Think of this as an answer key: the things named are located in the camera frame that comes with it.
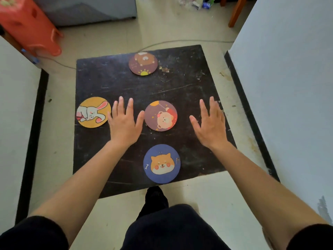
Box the person's left hand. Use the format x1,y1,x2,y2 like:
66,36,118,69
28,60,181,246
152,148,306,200
107,96,145,149

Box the person's right hand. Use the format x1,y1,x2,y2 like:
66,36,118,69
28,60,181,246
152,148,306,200
189,96,229,151

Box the person's right forearm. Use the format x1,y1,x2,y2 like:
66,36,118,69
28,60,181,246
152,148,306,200
208,142,329,250

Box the person's left forearm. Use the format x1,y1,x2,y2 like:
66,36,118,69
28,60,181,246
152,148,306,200
27,140,130,245

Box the yellow rabbit round coaster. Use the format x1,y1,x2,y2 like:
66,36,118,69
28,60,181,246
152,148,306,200
76,97,112,128

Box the maroon bear and balloon coaster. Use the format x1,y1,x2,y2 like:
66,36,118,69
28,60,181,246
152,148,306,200
144,100,178,132

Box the black square low table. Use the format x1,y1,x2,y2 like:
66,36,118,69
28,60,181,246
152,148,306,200
73,45,237,199

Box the maroon bear and sun coaster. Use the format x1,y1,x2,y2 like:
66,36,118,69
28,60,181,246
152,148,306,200
128,52,159,76

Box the blue dog round coaster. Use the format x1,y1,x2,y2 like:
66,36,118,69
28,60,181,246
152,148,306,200
143,144,181,184

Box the white panel with black edge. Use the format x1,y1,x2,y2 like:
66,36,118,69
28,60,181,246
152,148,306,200
224,0,333,224
0,36,49,235

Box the orange wooden chair leg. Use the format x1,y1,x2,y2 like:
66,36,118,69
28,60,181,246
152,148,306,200
228,0,248,28

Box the pile of litter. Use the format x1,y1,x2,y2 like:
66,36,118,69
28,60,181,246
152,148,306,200
178,0,216,10

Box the person's black trousers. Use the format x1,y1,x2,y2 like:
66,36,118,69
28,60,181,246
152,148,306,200
121,186,232,250

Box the orange plastic stool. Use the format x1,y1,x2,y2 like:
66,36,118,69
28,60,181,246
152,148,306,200
0,0,64,57

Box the person's black left sleeve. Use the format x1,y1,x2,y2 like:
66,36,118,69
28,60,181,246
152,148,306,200
0,215,69,250

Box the person's black sleeve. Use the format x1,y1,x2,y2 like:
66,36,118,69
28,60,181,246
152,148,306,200
0,215,69,250
286,224,333,250

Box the person's black right sleeve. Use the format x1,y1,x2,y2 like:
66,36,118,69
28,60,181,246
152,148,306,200
286,224,333,250

